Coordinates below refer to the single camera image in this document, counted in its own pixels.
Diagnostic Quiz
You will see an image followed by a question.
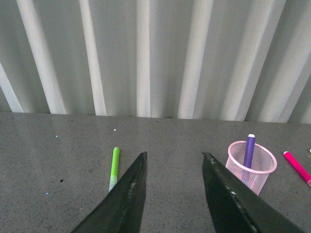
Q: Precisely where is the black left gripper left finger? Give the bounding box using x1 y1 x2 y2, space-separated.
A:
73 152 148 233

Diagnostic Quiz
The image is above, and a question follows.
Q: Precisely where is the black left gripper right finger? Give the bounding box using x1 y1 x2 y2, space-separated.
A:
202 152 302 233

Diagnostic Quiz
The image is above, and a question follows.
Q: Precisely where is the pink marker pen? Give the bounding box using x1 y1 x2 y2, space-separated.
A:
283 151 311 186

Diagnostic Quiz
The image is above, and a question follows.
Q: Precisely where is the pink mesh pen cup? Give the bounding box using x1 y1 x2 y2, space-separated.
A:
225 141 277 195

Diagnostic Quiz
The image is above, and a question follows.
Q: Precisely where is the white pleated curtain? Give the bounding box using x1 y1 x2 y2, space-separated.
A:
0 0 311 124

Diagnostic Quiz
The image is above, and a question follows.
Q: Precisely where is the purple marker pen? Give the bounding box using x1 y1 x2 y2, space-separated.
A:
242 134 256 184

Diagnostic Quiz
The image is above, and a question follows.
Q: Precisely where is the green marker pen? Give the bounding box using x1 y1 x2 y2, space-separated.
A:
108 147 120 192

